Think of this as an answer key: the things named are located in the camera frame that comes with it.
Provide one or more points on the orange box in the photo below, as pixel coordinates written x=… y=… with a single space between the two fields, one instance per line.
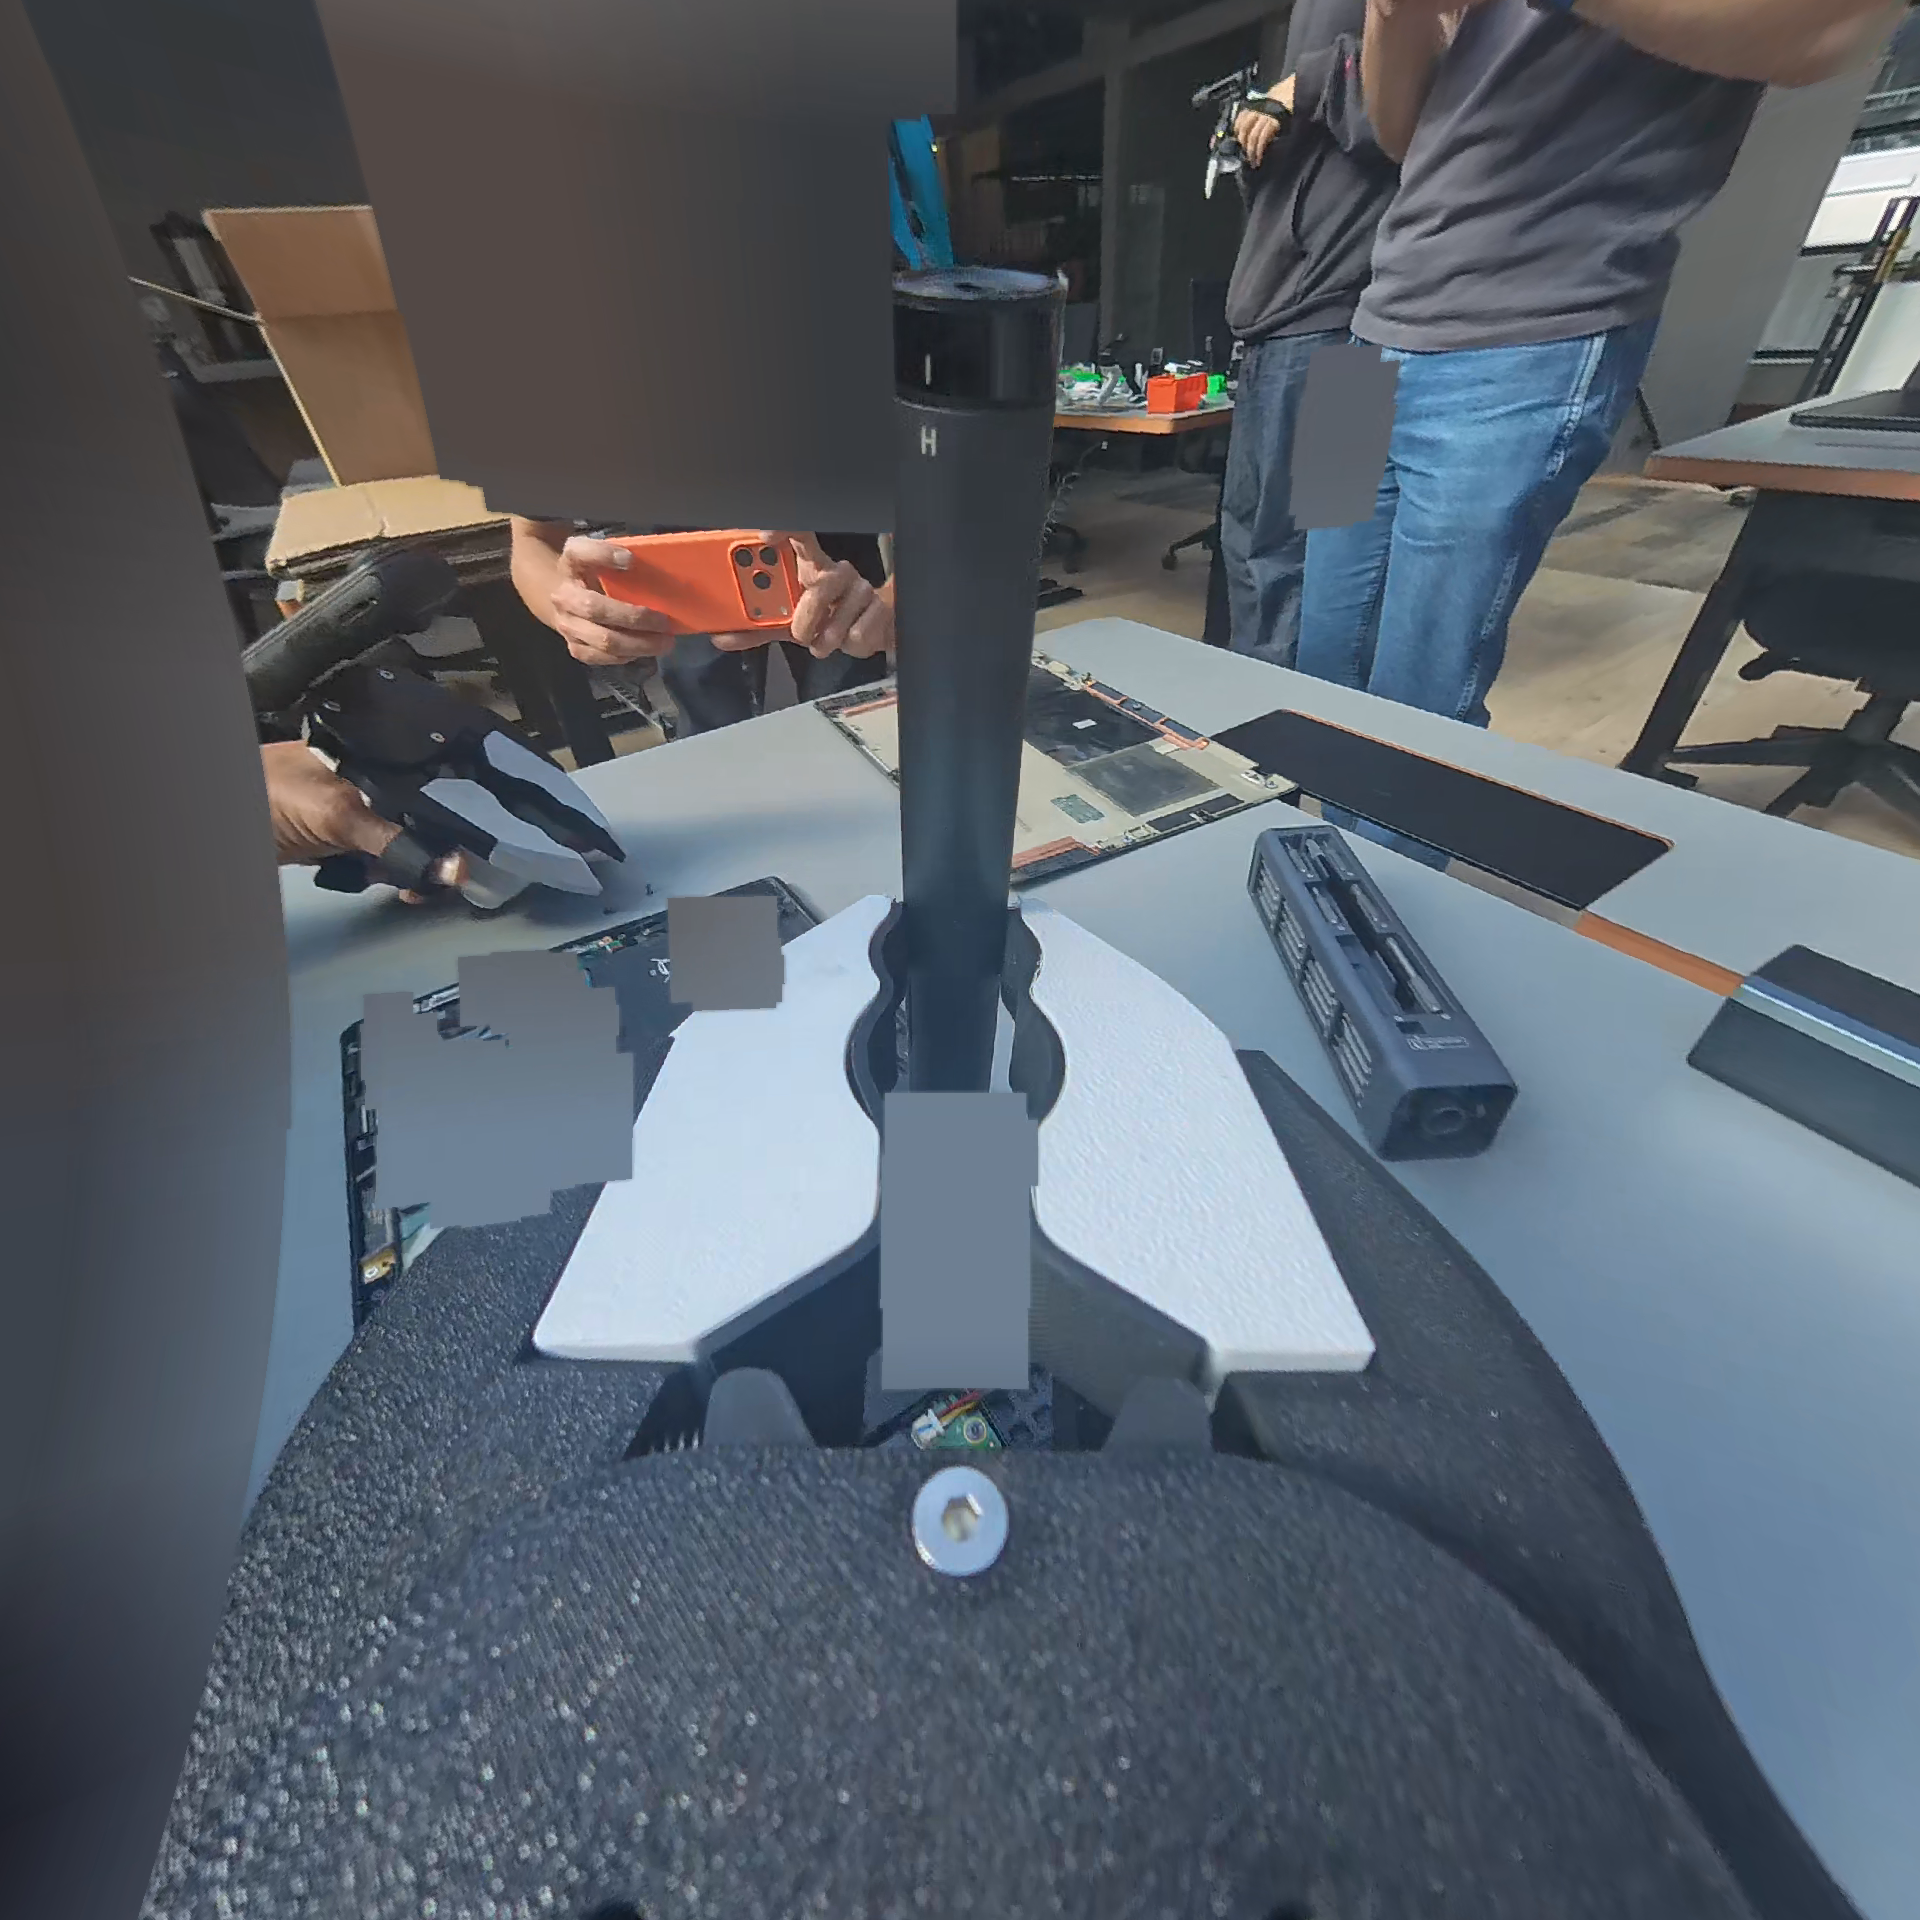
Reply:
x=1178 y=393

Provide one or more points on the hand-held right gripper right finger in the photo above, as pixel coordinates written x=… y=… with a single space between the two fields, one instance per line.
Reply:
x=1200 y=1201

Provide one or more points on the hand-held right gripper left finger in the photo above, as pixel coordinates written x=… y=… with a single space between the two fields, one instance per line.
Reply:
x=705 y=1185

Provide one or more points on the cluttered wood-edged table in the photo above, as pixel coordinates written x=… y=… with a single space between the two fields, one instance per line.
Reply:
x=1141 y=423

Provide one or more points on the orange smartphone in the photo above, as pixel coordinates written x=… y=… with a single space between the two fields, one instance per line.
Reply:
x=675 y=586

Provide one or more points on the black electric screwdriver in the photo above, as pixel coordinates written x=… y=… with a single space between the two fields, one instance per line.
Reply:
x=968 y=676

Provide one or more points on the grey wood-edged desk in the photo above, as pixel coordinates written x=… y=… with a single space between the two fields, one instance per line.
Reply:
x=1770 y=452

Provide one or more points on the black wood-edged desk panel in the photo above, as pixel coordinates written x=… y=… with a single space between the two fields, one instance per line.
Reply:
x=1470 y=810

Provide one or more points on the cardboard box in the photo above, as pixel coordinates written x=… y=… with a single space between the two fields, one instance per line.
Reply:
x=329 y=346

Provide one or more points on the person's left hand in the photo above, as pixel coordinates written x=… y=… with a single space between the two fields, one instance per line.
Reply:
x=329 y=820

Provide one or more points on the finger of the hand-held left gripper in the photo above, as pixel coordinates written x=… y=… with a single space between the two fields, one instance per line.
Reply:
x=474 y=820
x=546 y=786

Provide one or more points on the closed dark laptop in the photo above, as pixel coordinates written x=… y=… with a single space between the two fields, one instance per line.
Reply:
x=1861 y=412

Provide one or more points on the grey screwdriver bit case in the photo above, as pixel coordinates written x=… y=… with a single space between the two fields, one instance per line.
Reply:
x=1349 y=975

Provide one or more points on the white desk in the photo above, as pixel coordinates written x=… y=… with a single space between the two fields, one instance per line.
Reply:
x=1651 y=1350

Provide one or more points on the black laptop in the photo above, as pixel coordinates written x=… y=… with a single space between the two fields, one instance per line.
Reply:
x=638 y=943

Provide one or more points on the black office chair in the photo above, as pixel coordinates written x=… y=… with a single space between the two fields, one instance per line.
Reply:
x=1845 y=676

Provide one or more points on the laptop bottom cover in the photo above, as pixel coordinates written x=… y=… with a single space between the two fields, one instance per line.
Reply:
x=1110 y=781

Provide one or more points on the black desk leg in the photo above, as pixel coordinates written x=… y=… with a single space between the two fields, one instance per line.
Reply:
x=1695 y=629

